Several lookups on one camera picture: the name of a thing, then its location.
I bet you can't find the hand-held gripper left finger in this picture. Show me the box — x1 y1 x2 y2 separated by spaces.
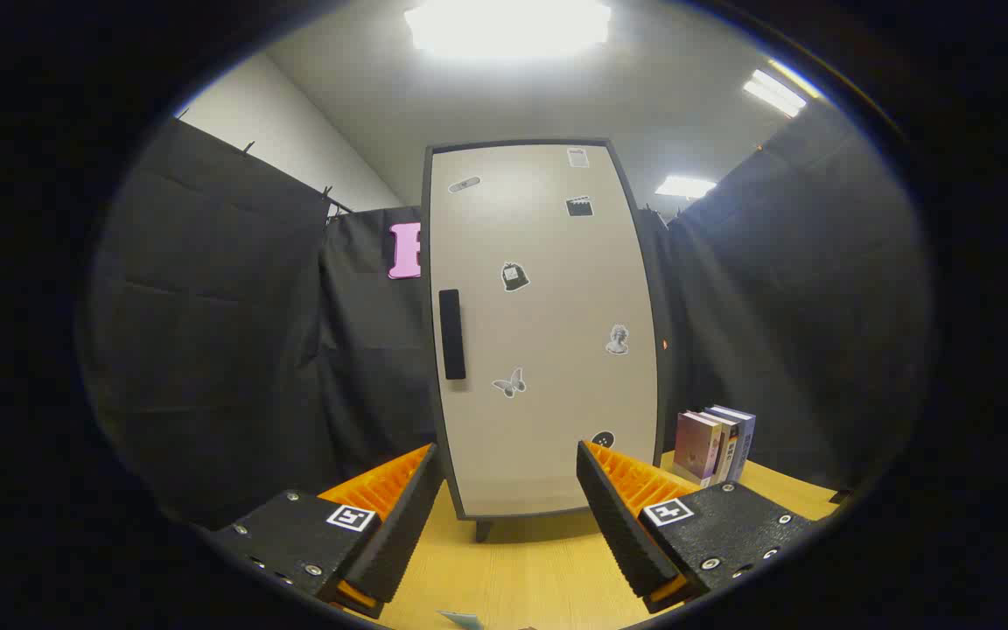
209 443 445 620

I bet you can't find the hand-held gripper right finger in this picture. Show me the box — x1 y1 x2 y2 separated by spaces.
576 440 817 615

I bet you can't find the beige cabinet door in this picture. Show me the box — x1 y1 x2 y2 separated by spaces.
430 144 661 517

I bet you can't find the black door handle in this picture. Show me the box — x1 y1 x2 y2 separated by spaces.
439 289 467 381

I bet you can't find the dark grey cabinet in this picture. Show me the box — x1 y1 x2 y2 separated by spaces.
421 137 673 545

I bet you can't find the grey spine book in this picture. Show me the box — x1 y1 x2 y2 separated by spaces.
703 409 742 484

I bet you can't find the black backdrop cloth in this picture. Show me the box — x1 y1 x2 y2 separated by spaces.
84 118 934 530

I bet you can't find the rectangular ceiling light panel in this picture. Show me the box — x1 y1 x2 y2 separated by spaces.
742 59 823 119
654 175 718 200

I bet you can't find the large ceiling light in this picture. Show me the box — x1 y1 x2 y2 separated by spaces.
405 0 613 60

